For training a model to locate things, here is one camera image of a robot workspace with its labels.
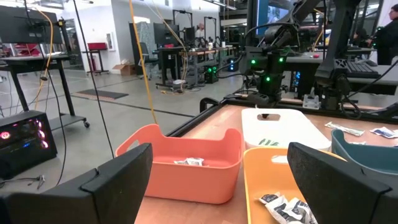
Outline large blue screen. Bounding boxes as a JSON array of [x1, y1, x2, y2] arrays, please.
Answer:
[[256, 0, 295, 37]]

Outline black rolling desk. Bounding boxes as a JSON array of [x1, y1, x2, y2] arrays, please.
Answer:
[[0, 52, 91, 129]]

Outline blue-print white square packet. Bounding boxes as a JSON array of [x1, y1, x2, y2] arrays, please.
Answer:
[[369, 126, 398, 139]]

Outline yellow plastic bin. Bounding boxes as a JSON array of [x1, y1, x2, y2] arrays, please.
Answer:
[[243, 146, 348, 224]]

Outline red cart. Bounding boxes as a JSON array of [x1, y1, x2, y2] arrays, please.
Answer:
[[88, 42, 109, 76]]

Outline black-print white square packet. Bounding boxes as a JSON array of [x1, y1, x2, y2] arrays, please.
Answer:
[[266, 196, 301, 224], [287, 198, 318, 224], [257, 192, 281, 205]]

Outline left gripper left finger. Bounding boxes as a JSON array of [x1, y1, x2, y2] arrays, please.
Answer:
[[0, 142, 154, 224]]

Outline green-striped white long packet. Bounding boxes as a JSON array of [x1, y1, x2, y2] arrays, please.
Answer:
[[257, 138, 280, 147], [324, 121, 365, 137]]

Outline person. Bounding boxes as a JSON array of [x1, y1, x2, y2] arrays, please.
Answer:
[[195, 22, 206, 40], [366, 2, 398, 66]]

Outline black computer keyboard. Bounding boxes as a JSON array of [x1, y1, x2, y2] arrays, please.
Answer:
[[345, 60, 382, 79]]

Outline cardboard box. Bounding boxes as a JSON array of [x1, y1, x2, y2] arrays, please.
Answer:
[[111, 63, 137, 77]]

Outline black monitor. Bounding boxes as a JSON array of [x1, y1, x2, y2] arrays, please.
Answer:
[[0, 4, 63, 44]]

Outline grey desk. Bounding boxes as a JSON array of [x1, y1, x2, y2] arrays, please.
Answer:
[[341, 58, 398, 96], [284, 51, 377, 74]]

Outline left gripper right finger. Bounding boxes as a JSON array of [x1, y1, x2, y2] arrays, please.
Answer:
[[287, 142, 398, 224]]

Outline orange plastic bin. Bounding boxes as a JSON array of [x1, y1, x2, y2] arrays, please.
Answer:
[[114, 123, 244, 205]]

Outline teal plastic bin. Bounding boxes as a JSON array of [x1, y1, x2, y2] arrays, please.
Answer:
[[330, 129, 398, 187]]

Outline white plastic bin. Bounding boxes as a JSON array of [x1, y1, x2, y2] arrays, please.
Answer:
[[241, 108, 332, 151]]

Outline wooden desk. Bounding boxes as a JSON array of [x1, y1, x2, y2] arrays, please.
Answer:
[[157, 46, 237, 91]]

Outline yellow hanging cord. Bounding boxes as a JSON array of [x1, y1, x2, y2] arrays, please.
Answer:
[[33, 7, 54, 110], [128, 0, 159, 126]]

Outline black floor mat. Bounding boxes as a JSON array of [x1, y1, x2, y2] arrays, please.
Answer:
[[76, 88, 129, 100]]

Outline black PC tower RGB fans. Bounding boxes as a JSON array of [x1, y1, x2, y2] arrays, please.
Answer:
[[203, 63, 220, 84], [0, 110, 58, 180]]

